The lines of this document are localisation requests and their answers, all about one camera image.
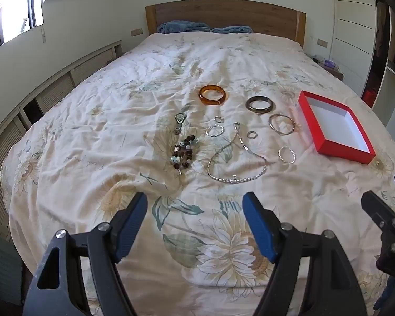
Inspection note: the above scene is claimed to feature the thin silver bangle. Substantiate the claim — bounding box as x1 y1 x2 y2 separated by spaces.
268 113 296 135

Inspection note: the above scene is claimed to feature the silver pearl chain necklace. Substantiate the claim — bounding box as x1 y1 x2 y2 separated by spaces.
207 122 268 183

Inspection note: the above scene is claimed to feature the red cardboard box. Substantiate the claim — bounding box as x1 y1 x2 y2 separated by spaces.
298 90 377 164

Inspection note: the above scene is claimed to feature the white wardrobe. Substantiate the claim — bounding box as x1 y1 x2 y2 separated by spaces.
329 0 377 96

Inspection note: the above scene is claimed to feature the slatted radiator cabinet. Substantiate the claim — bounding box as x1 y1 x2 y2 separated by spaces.
0 39 123 303

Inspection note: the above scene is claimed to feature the wooden nightstand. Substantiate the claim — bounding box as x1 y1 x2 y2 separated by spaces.
316 57 344 80

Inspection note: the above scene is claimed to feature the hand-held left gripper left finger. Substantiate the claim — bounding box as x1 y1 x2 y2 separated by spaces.
22 191 149 316

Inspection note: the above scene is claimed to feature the window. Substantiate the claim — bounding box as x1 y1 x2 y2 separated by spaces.
0 0 61 53

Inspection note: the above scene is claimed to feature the wooden headboard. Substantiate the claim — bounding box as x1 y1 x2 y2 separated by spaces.
145 0 307 48

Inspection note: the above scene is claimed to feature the open closet shelf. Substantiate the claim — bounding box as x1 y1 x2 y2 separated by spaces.
370 0 395 145

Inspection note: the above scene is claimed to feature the amber translucent bangle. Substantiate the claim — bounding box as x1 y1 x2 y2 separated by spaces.
198 85 230 106

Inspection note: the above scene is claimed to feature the twisted silver bracelet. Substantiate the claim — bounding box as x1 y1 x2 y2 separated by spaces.
278 146 297 164

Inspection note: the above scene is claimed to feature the brown beaded bracelet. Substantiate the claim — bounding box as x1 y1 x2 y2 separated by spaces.
169 134 200 175

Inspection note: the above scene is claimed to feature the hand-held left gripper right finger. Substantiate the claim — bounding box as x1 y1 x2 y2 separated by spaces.
243 191 369 316

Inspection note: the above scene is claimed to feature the floral cream bedspread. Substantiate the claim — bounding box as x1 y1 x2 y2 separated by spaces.
0 33 395 316

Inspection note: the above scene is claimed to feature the red bag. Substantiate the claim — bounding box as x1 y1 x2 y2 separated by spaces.
362 87 377 107

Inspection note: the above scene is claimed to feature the silver wristwatch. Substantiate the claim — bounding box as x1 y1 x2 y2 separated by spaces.
174 103 192 135

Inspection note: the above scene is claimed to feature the large blue pillow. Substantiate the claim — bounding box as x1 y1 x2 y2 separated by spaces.
157 20 211 34

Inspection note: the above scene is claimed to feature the flat blue pillow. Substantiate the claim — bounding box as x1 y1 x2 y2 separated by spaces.
211 25 253 34

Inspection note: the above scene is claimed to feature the dark brown bangle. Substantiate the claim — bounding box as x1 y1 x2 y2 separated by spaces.
245 95 274 115

